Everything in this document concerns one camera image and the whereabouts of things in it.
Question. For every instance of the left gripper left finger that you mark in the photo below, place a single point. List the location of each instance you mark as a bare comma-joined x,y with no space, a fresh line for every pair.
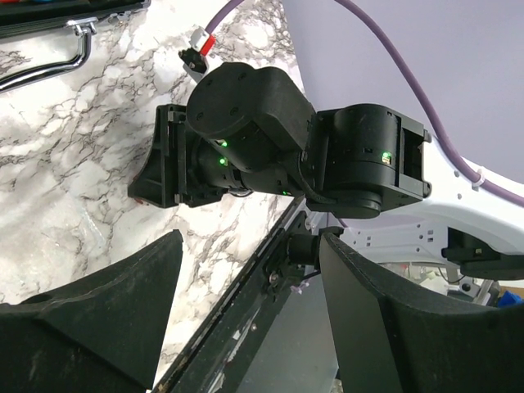
101,333

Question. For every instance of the black poker chip case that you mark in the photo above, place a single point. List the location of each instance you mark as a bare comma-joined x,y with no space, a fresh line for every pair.
77,19

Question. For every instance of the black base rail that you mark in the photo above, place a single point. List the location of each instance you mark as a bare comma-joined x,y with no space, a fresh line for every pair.
218,355

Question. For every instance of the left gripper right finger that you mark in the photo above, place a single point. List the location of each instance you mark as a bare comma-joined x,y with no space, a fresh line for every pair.
392,335

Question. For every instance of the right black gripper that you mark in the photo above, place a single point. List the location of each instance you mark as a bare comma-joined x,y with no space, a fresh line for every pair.
182,168

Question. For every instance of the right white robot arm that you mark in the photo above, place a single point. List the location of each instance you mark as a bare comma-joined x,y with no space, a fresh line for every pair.
252,130

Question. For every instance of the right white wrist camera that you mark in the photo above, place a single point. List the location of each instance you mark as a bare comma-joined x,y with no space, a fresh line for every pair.
194,57

